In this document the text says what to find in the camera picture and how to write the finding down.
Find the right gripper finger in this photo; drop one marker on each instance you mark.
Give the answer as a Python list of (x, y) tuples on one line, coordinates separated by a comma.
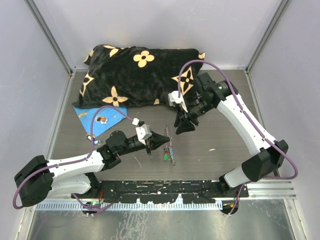
[(189, 127), (180, 119)]

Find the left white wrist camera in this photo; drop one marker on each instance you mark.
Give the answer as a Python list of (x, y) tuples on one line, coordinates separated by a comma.
[(143, 130)]

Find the blue cartoon cloth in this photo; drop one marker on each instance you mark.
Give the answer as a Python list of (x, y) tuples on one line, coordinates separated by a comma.
[(104, 120)]

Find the white slotted cable duct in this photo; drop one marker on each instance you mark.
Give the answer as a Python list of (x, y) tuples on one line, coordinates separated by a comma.
[(138, 206)]

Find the green tagged key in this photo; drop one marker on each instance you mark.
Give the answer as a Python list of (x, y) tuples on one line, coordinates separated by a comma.
[(165, 157)]

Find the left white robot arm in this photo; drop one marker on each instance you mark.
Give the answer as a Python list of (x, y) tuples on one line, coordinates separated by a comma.
[(41, 178)]

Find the black floral plush pillow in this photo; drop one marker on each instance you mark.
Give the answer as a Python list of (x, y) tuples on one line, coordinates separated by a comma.
[(137, 76)]

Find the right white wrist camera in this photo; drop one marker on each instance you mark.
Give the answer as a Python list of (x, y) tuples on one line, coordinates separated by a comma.
[(176, 99)]

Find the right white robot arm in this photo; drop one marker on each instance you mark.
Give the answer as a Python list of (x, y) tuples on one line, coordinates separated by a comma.
[(267, 154)]

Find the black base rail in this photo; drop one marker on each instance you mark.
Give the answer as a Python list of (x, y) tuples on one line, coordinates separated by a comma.
[(161, 191)]

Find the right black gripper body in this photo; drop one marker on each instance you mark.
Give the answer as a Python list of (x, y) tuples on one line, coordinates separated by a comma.
[(194, 112)]

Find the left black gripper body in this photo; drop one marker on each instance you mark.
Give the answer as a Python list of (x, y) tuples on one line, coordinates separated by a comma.
[(147, 146)]

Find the loose blue tagged key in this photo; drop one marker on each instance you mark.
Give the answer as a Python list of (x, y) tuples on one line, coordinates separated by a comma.
[(97, 142)]

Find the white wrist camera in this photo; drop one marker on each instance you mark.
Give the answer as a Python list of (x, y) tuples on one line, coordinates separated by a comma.
[(143, 130), (176, 99)]

